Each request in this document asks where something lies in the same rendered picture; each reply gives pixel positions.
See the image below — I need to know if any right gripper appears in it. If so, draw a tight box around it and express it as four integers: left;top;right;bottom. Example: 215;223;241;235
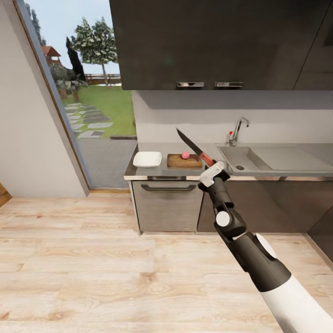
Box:
197;169;230;198

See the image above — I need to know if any parer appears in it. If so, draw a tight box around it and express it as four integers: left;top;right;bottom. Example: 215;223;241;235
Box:
178;130;215;167

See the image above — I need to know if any bowl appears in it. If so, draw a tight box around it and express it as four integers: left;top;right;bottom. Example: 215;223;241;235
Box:
133;152;161;168

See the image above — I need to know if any vidalia onion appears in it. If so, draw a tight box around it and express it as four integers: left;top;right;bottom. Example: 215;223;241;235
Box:
181;151;190;159

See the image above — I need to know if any cutting board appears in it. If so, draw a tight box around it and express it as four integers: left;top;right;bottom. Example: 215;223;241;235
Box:
167;153;203;167

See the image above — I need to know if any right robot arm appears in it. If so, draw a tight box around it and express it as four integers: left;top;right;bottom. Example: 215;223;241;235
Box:
196;161;333;333

